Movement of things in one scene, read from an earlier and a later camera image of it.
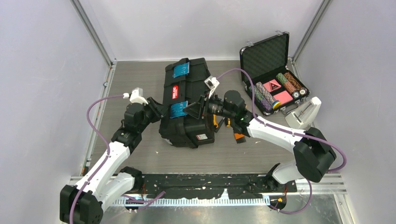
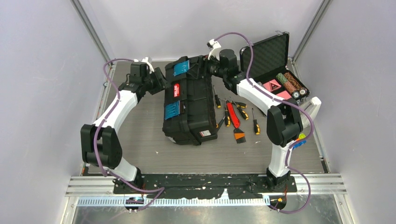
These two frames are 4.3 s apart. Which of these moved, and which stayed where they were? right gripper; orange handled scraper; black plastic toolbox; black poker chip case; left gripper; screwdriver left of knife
Moved: left gripper; right gripper
Stayed: screwdriver left of knife; black plastic toolbox; black poker chip case; orange handled scraper
